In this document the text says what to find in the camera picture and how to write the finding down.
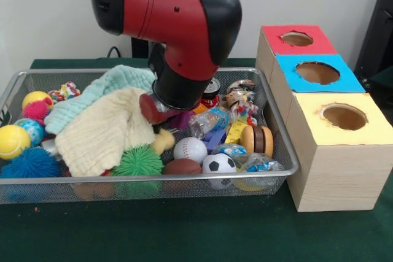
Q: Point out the green spiky rubber ball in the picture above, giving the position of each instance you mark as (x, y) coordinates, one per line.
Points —
(138, 162)

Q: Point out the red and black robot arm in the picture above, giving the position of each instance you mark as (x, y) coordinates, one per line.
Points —
(172, 13)

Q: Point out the yellow tennis ball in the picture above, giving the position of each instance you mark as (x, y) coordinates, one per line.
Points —
(13, 142)

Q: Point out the black chair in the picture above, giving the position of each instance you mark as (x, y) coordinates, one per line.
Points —
(380, 29)

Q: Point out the wooden box with three holes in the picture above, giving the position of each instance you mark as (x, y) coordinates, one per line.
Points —
(337, 176)

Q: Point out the wooden toy burger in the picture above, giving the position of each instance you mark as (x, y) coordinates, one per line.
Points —
(256, 140)

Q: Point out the metal mesh bin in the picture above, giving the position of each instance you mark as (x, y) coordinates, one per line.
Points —
(138, 191)

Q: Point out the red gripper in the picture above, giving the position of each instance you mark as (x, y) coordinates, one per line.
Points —
(150, 110)

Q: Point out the cream knitted cloth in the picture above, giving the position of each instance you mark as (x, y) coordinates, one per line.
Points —
(98, 139)

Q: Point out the mint knitted cloth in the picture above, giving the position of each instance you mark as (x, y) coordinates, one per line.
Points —
(92, 96)

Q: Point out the brown toy football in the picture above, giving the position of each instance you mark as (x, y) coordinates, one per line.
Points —
(182, 167)

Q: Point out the small soccer ball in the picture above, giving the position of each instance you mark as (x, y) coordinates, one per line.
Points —
(218, 164)

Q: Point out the yellow plush toy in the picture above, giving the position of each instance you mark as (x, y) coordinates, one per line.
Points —
(165, 144)

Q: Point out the white toy baseball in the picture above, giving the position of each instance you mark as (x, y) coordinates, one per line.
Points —
(190, 150)

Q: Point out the dark green side table cloth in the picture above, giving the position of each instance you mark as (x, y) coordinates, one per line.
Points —
(385, 78)

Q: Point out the purple spiky monster toy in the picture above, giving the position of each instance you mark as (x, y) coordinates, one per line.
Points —
(181, 120)

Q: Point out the blue spiky rubber ball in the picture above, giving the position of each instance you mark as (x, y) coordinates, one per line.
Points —
(30, 164)

